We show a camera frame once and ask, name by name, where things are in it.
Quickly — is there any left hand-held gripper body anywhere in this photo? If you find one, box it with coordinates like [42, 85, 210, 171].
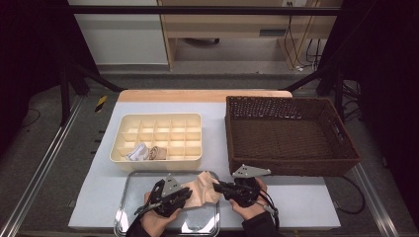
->
[146, 173, 186, 218]

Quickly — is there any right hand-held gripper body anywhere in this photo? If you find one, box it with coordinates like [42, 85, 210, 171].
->
[230, 163, 273, 208]

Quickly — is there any beige sock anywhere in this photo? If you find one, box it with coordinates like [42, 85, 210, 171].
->
[181, 170, 223, 209]
[148, 145, 168, 161]

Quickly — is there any cream divided storage box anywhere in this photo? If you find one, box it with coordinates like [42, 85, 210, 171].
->
[110, 113, 204, 173]

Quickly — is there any clear box lid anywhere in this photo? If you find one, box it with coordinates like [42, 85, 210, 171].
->
[114, 170, 221, 237]

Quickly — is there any white sock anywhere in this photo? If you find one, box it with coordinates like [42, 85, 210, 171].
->
[126, 141, 151, 162]

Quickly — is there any brown wicker basket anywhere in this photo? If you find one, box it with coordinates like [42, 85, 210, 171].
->
[224, 95, 363, 178]

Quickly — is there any person's right hand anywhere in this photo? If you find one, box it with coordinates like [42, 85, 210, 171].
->
[228, 177, 269, 221]

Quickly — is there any person's left hand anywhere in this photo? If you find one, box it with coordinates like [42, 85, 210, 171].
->
[139, 192, 184, 237]

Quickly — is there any white table mat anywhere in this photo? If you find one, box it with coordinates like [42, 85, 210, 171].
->
[68, 101, 342, 230]

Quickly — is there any yellow black tape strip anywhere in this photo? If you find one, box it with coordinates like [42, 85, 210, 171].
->
[94, 95, 109, 114]

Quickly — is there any black metal stand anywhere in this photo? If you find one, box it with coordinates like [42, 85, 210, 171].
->
[59, 62, 125, 126]
[282, 63, 346, 123]

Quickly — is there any white cabinet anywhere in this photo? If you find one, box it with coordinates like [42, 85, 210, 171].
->
[67, 0, 170, 66]

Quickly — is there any wooden desk shelf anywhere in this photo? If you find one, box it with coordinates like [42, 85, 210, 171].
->
[157, 0, 345, 71]

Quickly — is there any black horizontal bar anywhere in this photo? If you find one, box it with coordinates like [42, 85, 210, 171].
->
[67, 4, 344, 17]

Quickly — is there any black curtain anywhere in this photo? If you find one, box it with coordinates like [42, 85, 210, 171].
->
[316, 0, 419, 229]
[0, 0, 99, 157]

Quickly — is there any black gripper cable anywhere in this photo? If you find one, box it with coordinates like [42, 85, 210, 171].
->
[126, 200, 163, 237]
[258, 188, 281, 232]

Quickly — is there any black floor cable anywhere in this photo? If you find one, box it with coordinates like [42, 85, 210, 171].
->
[20, 107, 42, 130]
[333, 175, 367, 215]

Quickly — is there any aluminium rail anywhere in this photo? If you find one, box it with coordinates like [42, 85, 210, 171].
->
[0, 95, 85, 237]
[353, 162, 401, 237]

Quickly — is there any black cable bundle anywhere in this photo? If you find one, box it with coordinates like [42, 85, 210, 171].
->
[341, 79, 364, 123]
[305, 39, 323, 72]

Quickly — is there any black hanging cable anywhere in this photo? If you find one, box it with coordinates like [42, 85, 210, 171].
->
[284, 2, 299, 69]

